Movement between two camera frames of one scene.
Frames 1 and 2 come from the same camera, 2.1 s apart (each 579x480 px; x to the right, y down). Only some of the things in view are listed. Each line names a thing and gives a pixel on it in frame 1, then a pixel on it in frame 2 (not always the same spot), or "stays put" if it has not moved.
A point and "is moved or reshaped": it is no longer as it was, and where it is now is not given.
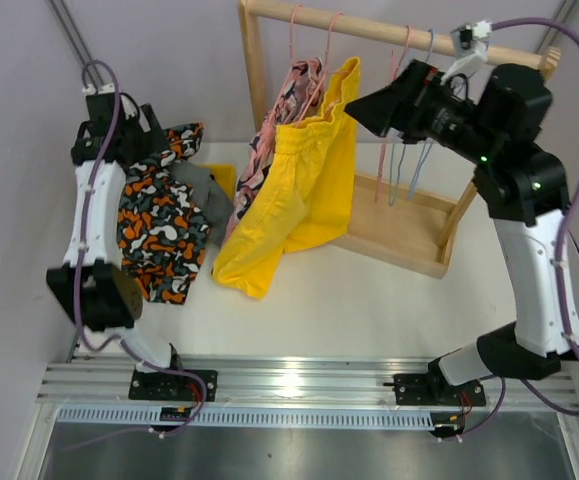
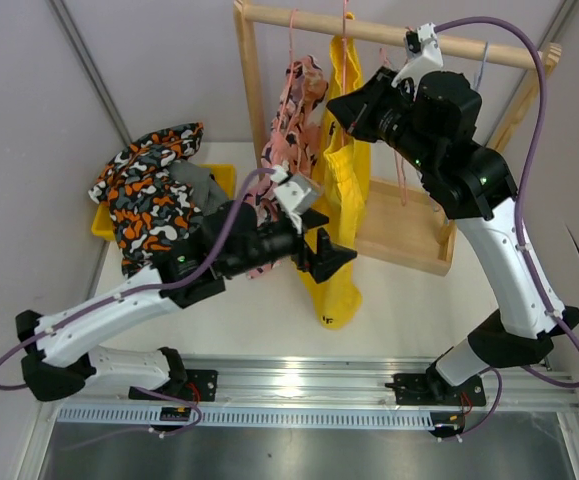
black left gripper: x=153 y=141 → x=329 y=256
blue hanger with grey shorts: x=401 y=146 → x=436 y=208
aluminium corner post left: x=62 y=11 stays put
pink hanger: x=394 y=70 → x=403 y=188
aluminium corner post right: x=553 y=35 stays put
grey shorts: x=210 y=196 stays put
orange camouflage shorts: x=163 y=223 stays put
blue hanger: x=427 y=146 is moved or reshaped
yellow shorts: x=302 y=198 is moved or reshaped
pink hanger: x=326 y=71 → x=345 y=4
